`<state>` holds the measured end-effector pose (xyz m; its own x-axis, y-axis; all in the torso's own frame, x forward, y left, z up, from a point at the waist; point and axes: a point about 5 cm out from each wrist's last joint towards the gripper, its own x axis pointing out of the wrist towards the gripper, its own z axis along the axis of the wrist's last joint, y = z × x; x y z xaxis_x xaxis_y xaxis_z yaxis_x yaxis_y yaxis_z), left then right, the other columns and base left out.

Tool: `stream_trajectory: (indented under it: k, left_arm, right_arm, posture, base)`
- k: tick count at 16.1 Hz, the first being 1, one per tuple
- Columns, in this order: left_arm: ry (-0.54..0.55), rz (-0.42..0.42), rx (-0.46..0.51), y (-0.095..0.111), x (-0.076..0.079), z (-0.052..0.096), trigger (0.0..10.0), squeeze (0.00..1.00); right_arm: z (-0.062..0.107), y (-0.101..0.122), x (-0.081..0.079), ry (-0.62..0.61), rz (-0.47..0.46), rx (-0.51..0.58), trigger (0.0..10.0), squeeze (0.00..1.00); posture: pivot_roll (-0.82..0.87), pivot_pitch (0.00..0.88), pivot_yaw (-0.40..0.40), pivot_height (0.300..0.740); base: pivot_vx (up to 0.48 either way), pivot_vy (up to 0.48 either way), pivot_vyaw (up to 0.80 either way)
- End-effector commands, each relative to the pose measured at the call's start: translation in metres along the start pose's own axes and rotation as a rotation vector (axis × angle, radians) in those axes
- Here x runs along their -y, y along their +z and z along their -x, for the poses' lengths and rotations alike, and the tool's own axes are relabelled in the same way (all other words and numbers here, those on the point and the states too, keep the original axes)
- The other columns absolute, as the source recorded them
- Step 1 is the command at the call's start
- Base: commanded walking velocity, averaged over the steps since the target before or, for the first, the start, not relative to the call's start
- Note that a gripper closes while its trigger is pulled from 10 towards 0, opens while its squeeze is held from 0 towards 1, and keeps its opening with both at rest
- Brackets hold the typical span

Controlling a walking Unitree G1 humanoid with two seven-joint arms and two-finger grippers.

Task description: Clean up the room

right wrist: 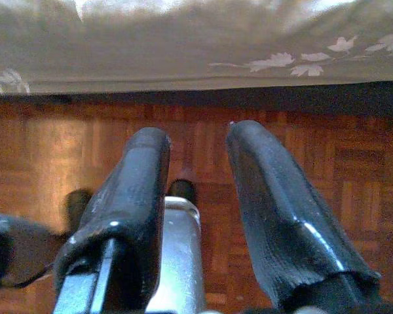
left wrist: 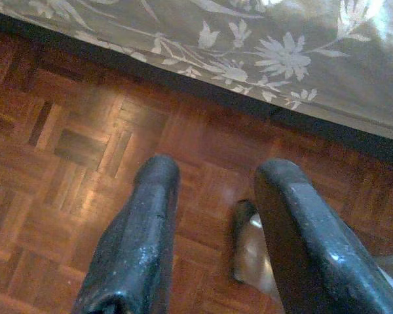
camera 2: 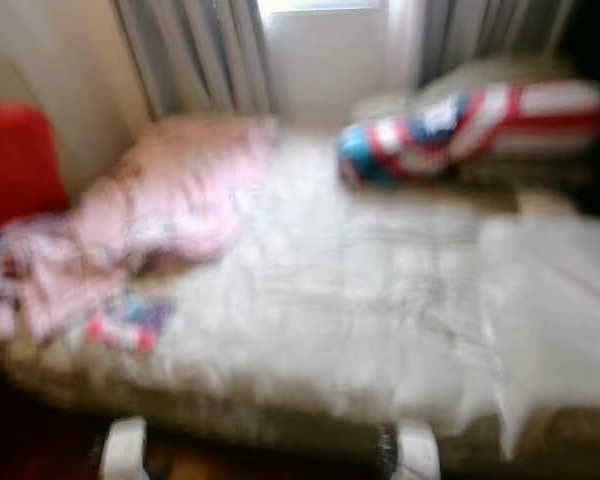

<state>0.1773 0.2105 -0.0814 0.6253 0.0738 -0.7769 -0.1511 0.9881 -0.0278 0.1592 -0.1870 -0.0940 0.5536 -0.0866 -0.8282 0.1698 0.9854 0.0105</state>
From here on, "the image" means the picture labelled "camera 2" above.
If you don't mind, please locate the red long cushion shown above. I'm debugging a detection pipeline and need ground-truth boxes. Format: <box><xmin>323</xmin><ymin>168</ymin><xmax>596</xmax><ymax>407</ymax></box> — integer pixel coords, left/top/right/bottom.
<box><xmin>0</xmin><ymin>88</ymin><xmax>71</xmax><ymax>241</ymax></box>

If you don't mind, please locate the beige floral pillow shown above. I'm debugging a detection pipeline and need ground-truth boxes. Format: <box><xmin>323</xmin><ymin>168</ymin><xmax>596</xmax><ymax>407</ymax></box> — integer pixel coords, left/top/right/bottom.
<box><xmin>350</xmin><ymin>58</ymin><xmax>571</xmax><ymax>119</ymax></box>

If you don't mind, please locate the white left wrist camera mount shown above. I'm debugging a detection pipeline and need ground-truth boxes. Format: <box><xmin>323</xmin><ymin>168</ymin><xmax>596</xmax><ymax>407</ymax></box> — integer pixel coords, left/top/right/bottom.
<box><xmin>98</xmin><ymin>416</ymin><xmax>151</xmax><ymax>480</ymax></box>

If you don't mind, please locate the bed with beige floral sheet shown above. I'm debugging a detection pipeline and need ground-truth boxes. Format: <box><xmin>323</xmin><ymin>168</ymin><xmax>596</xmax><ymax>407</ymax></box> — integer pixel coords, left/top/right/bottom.
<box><xmin>0</xmin><ymin>115</ymin><xmax>600</xmax><ymax>480</ymax></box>

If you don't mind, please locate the grey pleated curtain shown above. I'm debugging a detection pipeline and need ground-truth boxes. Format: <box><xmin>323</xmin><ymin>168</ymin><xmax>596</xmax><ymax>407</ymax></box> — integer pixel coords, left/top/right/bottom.
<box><xmin>112</xmin><ymin>0</ymin><xmax>276</xmax><ymax>121</ymax></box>
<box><xmin>415</xmin><ymin>0</ymin><xmax>581</xmax><ymax>91</ymax></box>

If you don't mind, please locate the beige quilted bedspread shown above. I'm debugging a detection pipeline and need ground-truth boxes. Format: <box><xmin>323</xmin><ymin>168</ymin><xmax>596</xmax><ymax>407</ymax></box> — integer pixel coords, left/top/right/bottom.
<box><xmin>120</xmin><ymin>130</ymin><xmax>600</xmax><ymax>461</ymax></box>

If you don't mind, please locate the red white blue star pillow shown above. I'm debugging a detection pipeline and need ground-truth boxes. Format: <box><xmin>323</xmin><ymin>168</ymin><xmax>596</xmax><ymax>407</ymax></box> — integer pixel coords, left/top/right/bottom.
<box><xmin>337</xmin><ymin>78</ymin><xmax>600</xmax><ymax>191</ymax></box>

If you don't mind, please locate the pink cartoon print blanket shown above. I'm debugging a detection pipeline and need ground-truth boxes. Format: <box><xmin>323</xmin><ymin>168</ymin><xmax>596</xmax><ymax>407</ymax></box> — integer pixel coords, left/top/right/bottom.
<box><xmin>0</xmin><ymin>115</ymin><xmax>281</xmax><ymax>356</ymax></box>

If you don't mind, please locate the bright window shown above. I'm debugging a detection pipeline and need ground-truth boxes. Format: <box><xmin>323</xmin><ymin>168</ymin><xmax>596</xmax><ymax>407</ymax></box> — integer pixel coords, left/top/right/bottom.
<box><xmin>255</xmin><ymin>0</ymin><xmax>389</xmax><ymax>15</ymax></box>

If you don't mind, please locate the colourful comic magazine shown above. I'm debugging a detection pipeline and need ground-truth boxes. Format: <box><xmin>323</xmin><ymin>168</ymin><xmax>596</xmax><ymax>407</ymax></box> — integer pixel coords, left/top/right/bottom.
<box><xmin>85</xmin><ymin>290</ymin><xmax>176</xmax><ymax>353</ymax></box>

